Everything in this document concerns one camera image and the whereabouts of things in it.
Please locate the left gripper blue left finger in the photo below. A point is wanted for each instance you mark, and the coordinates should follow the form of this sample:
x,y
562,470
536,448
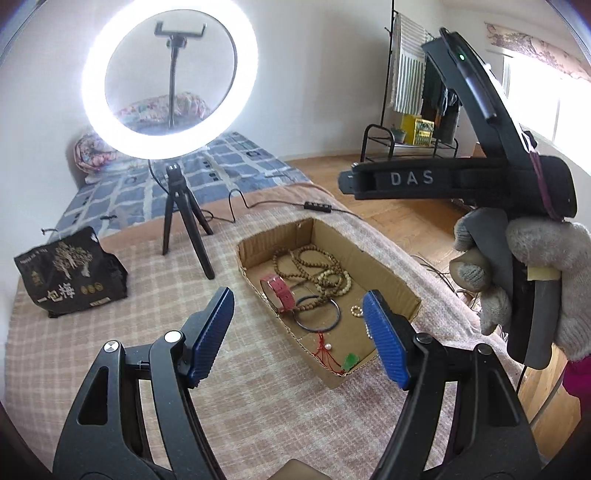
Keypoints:
x,y
104,435

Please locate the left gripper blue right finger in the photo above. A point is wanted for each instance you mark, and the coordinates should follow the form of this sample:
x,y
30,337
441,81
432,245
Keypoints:
x,y
490,437

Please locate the red cord jade pendant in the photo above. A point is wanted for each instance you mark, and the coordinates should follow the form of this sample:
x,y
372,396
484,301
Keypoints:
x,y
336,362

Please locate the dark blue bangle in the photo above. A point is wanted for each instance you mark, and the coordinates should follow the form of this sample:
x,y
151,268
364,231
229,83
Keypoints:
x,y
315,317

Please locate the pink sleeve forearm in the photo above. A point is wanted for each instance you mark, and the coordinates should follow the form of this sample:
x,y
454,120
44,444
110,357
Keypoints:
x,y
577,381

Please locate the right hand in grey glove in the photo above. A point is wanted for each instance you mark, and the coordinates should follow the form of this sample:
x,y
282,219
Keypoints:
x,y
533,277

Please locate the dark hanging clothes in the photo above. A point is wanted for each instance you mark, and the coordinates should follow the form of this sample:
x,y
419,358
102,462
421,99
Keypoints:
x,y
440,105

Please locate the yellow box on rack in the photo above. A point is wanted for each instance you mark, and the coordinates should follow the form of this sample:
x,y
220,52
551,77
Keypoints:
x,y
419,131

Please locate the pink plaid blanket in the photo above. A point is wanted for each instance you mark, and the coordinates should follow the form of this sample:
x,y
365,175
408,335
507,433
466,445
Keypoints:
x,y
260,406

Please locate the cardboard box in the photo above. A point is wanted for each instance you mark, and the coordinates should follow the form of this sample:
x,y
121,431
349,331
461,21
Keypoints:
x,y
316,258

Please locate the black snack bag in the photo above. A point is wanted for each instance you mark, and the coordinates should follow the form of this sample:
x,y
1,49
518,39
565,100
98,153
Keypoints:
x,y
72,274

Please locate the black clothes rack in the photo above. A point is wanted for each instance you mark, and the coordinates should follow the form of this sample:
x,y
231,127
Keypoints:
x,y
384,139

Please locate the striped hanging towel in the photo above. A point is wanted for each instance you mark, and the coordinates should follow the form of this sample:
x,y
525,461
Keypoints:
x,y
409,65

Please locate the black tripod stand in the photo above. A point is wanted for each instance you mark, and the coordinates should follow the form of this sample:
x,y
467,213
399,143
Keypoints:
x,y
180,196

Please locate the blue checked bed sheet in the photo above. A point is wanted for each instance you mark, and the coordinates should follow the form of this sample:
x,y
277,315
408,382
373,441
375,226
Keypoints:
x,y
114,201

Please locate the folded floral quilt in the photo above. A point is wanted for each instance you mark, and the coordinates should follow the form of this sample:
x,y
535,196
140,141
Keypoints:
x,y
95,157

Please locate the black phone holder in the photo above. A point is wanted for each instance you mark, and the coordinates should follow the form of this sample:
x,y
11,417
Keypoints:
x,y
175,42

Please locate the white ring light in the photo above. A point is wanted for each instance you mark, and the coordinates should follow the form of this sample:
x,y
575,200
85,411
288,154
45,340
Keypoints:
x,y
173,143

